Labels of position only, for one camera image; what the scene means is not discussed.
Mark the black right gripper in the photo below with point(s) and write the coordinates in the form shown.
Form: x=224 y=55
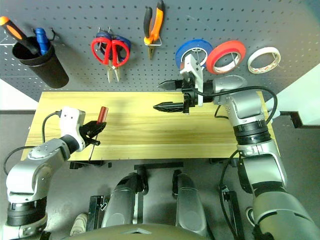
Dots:
x=190 y=98

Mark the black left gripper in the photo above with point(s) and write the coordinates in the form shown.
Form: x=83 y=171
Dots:
x=85 y=132

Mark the orange black needle-nose pliers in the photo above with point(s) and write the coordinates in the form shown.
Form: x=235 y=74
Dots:
x=158 y=22

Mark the white tape roll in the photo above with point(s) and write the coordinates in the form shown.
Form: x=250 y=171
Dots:
x=258 y=52

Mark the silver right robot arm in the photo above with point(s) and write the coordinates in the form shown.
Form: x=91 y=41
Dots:
x=247 y=105

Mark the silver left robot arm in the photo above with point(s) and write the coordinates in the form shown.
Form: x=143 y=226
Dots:
x=37 y=155

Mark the grey pegboard panel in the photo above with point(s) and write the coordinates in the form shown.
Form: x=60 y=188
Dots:
x=82 y=15

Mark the blue tape roll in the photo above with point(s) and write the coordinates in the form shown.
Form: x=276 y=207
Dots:
x=186 y=47

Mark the black crossbar under table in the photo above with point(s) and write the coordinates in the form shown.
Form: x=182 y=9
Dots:
x=160 y=165

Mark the red tape roll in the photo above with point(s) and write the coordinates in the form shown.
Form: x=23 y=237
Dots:
x=225 y=48

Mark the black cup holder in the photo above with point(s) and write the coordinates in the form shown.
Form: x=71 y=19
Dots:
x=50 y=70

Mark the silver robot left leg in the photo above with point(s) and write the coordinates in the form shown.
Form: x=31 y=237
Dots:
x=120 y=200

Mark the silver robot leg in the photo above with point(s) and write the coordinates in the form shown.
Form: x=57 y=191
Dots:
x=190 y=205
x=120 y=200

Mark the white sneaker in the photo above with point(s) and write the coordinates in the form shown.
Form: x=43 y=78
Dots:
x=78 y=223

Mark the black pegboard hook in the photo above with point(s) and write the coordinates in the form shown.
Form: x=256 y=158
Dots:
x=54 y=33

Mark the silver robot right leg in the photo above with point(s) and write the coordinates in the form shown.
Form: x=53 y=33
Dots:
x=190 y=205

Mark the dark rounded torso cover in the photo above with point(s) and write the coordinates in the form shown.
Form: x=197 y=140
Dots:
x=135 y=233

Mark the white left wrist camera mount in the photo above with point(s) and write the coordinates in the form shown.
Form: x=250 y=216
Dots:
x=71 y=120

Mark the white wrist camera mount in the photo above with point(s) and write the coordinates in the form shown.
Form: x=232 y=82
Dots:
x=71 y=120
x=191 y=66

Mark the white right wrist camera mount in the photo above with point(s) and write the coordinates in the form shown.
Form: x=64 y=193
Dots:
x=191 y=66

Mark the black table bracket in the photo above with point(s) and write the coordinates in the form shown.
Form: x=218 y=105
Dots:
x=222 y=161
x=85 y=165

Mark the black metal stand frame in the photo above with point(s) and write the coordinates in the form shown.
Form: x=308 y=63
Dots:
x=95 y=212
x=233 y=212

